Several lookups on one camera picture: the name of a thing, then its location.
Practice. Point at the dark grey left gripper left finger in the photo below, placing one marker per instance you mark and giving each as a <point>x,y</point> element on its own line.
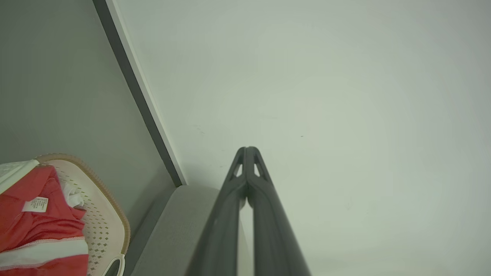
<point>224,222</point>

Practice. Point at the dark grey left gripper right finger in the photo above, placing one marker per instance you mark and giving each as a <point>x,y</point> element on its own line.
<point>274,230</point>

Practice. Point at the red garment with white trim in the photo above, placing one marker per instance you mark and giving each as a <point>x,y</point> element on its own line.
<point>38,230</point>

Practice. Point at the beige perforated plastic laundry basket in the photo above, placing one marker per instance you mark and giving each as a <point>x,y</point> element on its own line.
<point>103,214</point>

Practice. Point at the dark grey baseboard strip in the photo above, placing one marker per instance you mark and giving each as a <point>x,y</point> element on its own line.
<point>134,88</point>

